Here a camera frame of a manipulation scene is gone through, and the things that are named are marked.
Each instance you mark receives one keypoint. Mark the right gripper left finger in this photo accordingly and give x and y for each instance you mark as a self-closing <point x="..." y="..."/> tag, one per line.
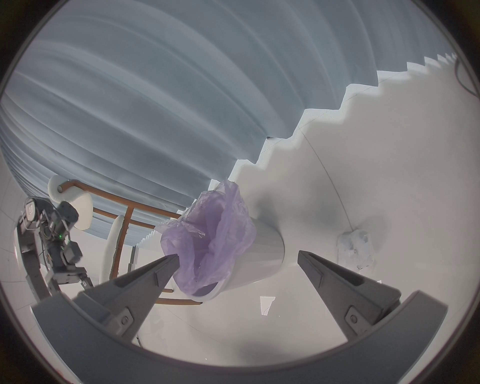
<point x="127" y="296"/>

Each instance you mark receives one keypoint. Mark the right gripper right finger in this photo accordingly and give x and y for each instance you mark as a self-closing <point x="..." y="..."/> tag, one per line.
<point x="348" y="296"/>

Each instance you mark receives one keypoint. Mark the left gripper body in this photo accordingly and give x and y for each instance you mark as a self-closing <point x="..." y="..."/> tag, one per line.
<point x="65" y="274"/>

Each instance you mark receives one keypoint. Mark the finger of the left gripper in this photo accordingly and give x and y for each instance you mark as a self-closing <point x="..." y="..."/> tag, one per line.
<point x="86" y="281"/>

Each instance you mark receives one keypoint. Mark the purple plastic bag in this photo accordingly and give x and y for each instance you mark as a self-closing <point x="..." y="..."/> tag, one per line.
<point x="213" y="232"/>

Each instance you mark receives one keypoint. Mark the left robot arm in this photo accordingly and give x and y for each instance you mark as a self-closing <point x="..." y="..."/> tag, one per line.
<point x="28" y="255"/>

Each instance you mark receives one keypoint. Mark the white trash bin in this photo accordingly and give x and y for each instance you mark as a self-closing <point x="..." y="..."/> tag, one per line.
<point x="262" y="255"/>

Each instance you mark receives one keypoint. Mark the crumpled white paper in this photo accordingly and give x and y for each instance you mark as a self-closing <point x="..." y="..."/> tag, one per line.
<point x="354" y="249"/>

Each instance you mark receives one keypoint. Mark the white chair with wooden legs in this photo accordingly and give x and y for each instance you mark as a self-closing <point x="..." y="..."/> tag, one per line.
<point x="84" y="210"/>

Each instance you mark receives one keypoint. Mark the pale blue curtain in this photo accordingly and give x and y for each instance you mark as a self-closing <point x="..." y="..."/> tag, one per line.
<point x="168" y="93"/>

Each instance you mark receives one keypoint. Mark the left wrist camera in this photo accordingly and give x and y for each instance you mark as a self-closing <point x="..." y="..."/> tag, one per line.
<point x="73" y="252"/>

